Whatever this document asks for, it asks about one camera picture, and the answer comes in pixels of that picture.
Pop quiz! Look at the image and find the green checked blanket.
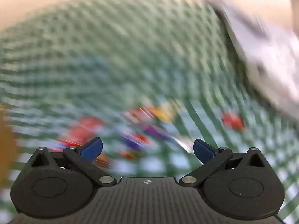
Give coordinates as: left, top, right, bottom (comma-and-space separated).
0, 0, 299, 224

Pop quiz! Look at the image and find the long purple snack packet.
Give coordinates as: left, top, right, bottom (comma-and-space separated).
119, 125, 174, 151

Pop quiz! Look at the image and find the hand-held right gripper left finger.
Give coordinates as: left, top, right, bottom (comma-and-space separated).
26, 137, 117, 187

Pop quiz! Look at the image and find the yellow snack bar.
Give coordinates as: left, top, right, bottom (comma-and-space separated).
152, 99, 184, 124

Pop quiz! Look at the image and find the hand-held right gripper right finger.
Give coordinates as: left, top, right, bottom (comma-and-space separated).
179, 139, 271, 188

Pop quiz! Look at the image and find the small red candy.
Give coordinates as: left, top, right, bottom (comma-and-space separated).
222, 111, 246, 131

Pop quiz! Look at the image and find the long red snack packet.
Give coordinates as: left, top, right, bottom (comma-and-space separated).
57, 116, 105, 151

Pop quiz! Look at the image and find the cardboard box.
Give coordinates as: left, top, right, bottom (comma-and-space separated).
0, 107, 19, 187

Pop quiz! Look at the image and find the square red snack packet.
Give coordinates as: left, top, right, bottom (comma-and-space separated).
121, 106, 156, 124

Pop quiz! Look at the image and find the white printed cloth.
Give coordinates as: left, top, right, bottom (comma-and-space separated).
206, 0, 299, 122

